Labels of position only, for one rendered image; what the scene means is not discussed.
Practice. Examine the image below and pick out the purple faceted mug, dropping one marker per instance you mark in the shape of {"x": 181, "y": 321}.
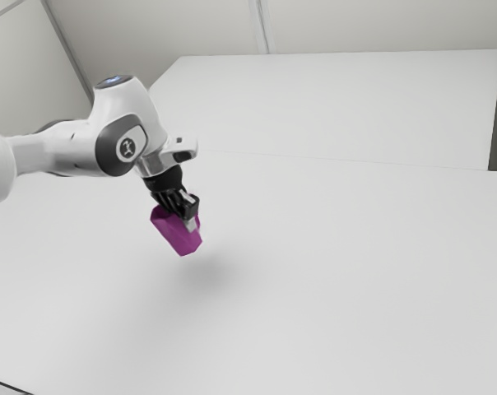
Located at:
{"x": 178, "y": 234}

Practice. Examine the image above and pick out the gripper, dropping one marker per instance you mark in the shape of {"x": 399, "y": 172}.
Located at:
{"x": 168, "y": 189}

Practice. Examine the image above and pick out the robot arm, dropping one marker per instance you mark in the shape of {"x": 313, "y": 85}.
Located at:
{"x": 67, "y": 140}

